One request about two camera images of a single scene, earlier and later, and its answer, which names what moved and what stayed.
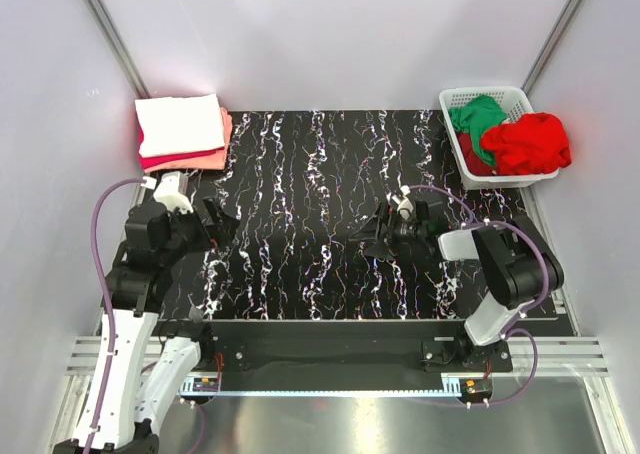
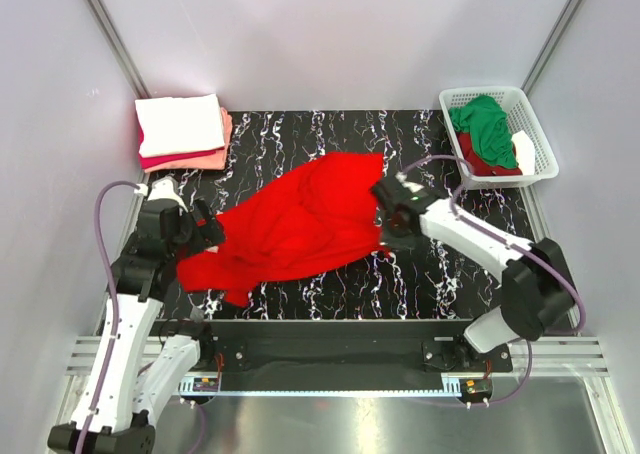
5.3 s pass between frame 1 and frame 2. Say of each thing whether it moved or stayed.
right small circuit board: stayed
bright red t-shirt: moved
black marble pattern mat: stayed
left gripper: stayed
